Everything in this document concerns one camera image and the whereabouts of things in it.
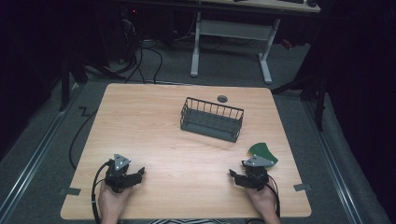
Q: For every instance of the black metal stand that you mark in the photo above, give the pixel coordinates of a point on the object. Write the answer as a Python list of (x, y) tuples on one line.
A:
[(66, 84), (314, 90)]

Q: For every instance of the person's striped clothing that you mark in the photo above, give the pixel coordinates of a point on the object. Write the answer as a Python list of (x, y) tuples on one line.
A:
[(186, 221)]

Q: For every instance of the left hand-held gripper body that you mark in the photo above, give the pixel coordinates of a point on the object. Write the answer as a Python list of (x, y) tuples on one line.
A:
[(116, 177)]

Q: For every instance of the round grey table grommet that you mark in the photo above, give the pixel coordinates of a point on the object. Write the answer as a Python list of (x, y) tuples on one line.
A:
[(222, 99)]

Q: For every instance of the green curved piece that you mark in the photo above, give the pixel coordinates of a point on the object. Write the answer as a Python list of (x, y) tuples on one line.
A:
[(261, 151)]

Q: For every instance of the metal floor rail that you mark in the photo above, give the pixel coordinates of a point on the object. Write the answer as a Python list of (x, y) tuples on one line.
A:
[(333, 161), (34, 158)]

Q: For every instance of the white-legged desk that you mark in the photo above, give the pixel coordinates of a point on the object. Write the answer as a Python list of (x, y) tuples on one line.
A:
[(232, 29)]

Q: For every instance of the person's left hand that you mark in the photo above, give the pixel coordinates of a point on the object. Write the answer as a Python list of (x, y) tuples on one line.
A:
[(112, 200)]

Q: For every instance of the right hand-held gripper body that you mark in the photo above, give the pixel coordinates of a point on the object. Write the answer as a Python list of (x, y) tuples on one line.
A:
[(257, 174)]

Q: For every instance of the person's right hand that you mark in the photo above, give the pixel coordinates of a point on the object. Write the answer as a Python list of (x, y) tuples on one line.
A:
[(263, 202)]

